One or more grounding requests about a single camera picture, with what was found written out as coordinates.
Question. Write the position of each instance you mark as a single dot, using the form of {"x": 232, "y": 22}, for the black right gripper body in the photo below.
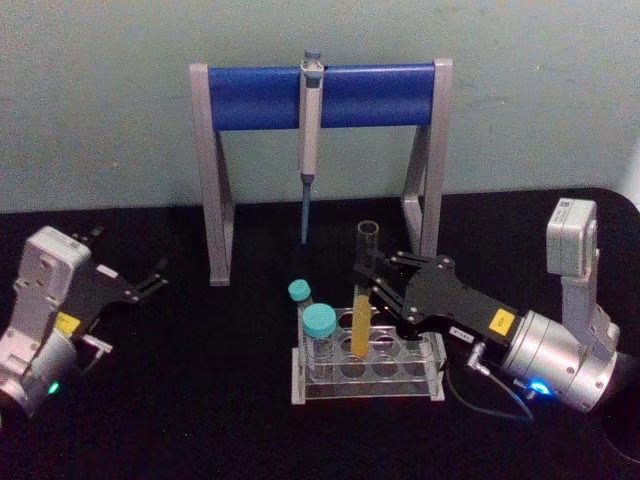
{"x": 450, "y": 295}

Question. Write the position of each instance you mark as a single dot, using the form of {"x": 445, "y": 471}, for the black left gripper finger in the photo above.
{"x": 150, "y": 283}
{"x": 89, "y": 233}

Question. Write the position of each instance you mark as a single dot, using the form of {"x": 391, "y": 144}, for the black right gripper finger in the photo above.
{"x": 400, "y": 263}
{"x": 392, "y": 300}

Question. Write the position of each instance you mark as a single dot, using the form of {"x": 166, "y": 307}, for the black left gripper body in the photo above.
{"x": 92, "y": 295}

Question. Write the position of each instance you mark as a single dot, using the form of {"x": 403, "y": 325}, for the clear tube with yellow liquid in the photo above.
{"x": 361, "y": 330}

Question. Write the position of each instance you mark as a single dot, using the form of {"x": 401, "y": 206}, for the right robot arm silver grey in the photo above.
{"x": 560, "y": 350}

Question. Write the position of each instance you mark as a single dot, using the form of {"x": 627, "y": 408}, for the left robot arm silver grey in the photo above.
{"x": 37, "y": 300}

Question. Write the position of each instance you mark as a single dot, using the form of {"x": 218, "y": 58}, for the wide tube with teal cap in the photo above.
{"x": 319, "y": 321}

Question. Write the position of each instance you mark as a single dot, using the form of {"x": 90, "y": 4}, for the clear plastic tube rack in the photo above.
{"x": 367, "y": 387}

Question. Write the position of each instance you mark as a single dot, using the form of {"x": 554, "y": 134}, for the small tube with teal cap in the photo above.
{"x": 299, "y": 290}

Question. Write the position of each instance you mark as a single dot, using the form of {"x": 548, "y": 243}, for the black table cloth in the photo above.
{"x": 200, "y": 425}

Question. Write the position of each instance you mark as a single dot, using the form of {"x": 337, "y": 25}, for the grey pipette with blue tip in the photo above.
{"x": 309, "y": 130}

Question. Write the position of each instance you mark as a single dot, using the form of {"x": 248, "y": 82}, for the grey stand with blue bar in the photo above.
{"x": 260, "y": 97}

